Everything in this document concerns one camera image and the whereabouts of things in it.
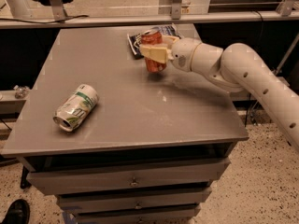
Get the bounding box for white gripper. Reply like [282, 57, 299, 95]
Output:
[140, 35, 202, 72]

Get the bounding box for red coke can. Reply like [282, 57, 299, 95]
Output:
[141, 29, 166, 73]

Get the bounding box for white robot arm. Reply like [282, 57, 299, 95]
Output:
[140, 35, 299, 150]

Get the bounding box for green white soda can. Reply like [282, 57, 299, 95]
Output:
[53, 84, 99, 132]

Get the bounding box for blue chip bag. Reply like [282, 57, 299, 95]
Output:
[127, 24, 181, 59]

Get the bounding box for grey drawer cabinet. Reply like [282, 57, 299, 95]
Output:
[0, 23, 249, 224]

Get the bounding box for top grey drawer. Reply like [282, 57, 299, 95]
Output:
[27, 158, 230, 195]

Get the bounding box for grey drawer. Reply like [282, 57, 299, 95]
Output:
[76, 204, 200, 224]
[58, 187, 211, 214]
[27, 158, 230, 195]

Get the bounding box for small shiny metal fitting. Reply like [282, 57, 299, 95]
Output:
[14, 85, 30, 99]

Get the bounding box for middle grey drawer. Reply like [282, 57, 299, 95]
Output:
[58, 187, 211, 214]

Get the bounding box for white pipe top left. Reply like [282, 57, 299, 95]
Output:
[5, 0, 32, 19]

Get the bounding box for bottom grey drawer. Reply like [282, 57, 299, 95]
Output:
[76, 204, 200, 224]

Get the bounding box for black shoe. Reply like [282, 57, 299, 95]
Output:
[1, 199, 30, 224]

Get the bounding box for black cable on rail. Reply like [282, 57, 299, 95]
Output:
[0, 14, 90, 25]

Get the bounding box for metal guard rail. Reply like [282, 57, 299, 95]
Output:
[0, 10, 299, 29]

